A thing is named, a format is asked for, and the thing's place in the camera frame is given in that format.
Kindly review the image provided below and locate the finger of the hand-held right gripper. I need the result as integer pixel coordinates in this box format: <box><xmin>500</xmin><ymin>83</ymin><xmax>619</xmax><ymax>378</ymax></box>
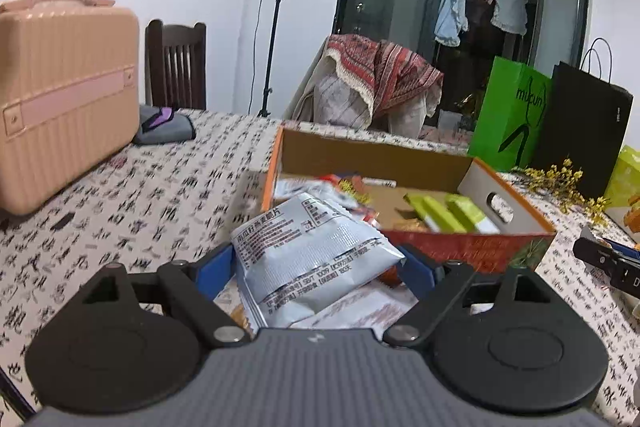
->
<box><xmin>574</xmin><ymin>237</ymin><xmax>623</xmax><ymax>270</ymax></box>

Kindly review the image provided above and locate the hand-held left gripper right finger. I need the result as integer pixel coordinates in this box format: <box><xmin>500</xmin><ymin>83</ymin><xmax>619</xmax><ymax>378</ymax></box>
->
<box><xmin>384</xmin><ymin>246</ymin><xmax>563</xmax><ymax>348</ymax></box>

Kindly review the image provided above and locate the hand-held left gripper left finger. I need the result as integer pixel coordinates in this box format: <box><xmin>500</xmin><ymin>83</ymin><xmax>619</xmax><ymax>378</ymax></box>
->
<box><xmin>75</xmin><ymin>245</ymin><xmax>252</xmax><ymax>350</ymax></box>

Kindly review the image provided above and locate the orange cardboard box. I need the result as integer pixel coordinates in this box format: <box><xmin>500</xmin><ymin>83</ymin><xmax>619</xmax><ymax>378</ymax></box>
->
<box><xmin>261</xmin><ymin>126</ymin><xmax>558</xmax><ymax>273</ymax></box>

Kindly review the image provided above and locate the long green snack packet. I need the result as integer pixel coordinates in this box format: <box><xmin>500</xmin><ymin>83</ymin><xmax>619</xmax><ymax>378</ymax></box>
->
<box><xmin>405</xmin><ymin>194</ymin><xmax>466</xmax><ymax>234</ymax></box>

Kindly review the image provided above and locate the pile of white orange packets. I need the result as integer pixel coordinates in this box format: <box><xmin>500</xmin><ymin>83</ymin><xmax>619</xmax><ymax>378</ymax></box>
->
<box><xmin>220</xmin><ymin>174</ymin><xmax>426</xmax><ymax>333</ymax></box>

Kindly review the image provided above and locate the silver snack pouch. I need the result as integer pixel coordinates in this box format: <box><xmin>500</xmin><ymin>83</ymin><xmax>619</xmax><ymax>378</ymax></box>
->
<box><xmin>231</xmin><ymin>192</ymin><xmax>406</xmax><ymax>328</ymax></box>

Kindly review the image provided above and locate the yellow flower sprig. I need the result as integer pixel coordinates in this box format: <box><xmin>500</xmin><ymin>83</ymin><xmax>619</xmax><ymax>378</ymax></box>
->
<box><xmin>512</xmin><ymin>158</ymin><xmax>611</xmax><ymax>225</ymax></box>

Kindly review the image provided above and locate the yellow green bag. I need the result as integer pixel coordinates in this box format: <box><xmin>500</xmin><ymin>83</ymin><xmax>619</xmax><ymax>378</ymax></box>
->
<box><xmin>602</xmin><ymin>146</ymin><xmax>640</xmax><ymax>212</ymax></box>

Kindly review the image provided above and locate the black paper bag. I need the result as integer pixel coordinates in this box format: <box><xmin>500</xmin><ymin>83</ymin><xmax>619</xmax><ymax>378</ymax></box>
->
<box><xmin>530</xmin><ymin>38</ymin><xmax>635</xmax><ymax>200</ymax></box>

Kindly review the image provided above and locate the grey purple pouch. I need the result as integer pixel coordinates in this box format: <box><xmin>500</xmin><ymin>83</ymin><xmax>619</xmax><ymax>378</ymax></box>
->
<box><xmin>132</xmin><ymin>104</ymin><xmax>197</xmax><ymax>145</ymax></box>

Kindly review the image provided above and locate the green paper bag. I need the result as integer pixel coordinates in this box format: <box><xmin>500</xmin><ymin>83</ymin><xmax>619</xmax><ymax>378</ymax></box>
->
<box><xmin>467</xmin><ymin>56</ymin><xmax>553</xmax><ymax>172</ymax></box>

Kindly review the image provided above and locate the chair draped with red cloth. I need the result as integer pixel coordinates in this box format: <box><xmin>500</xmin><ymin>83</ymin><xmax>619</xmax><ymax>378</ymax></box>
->
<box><xmin>287</xmin><ymin>52</ymin><xmax>441</xmax><ymax>138</ymax></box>

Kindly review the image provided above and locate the dark wooden chair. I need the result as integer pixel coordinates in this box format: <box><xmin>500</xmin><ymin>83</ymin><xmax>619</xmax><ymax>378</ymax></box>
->
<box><xmin>145</xmin><ymin>19</ymin><xmax>207</xmax><ymax>110</ymax></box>

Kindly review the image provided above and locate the red patterned fringed cloth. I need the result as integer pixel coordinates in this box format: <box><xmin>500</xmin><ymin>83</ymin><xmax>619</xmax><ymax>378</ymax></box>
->
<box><xmin>322</xmin><ymin>34</ymin><xmax>445</xmax><ymax>128</ymax></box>

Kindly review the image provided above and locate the pink ribbed hard case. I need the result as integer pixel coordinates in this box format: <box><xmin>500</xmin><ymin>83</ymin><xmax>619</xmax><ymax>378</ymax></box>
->
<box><xmin>0</xmin><ymin>0</ymin><xmax>141</xmax><ymax>215</ymax></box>

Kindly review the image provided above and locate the hanging white garment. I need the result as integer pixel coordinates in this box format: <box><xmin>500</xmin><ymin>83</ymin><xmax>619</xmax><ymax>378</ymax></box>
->
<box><xmin>491</xmin><ymin>0</ymin><xmax>531</xmax><ymax>36</ymax></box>

